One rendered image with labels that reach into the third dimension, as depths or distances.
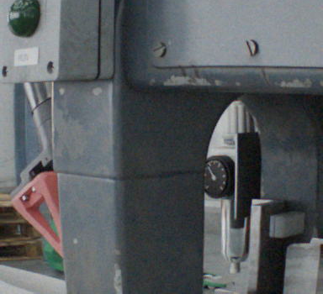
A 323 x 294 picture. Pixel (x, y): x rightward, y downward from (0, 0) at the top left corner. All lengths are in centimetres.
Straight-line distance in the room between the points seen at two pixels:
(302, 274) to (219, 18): 25
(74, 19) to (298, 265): 26
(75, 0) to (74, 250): 18
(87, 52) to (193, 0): 8
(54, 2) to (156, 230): 17
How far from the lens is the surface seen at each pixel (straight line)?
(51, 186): 87
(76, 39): 60
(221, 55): 56
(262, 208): 78
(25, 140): 960
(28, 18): 61
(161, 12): 60
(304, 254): 73
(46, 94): 94
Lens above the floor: 124
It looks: 3 degrees down
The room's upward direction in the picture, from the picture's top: 1 degrees counter-clockwise
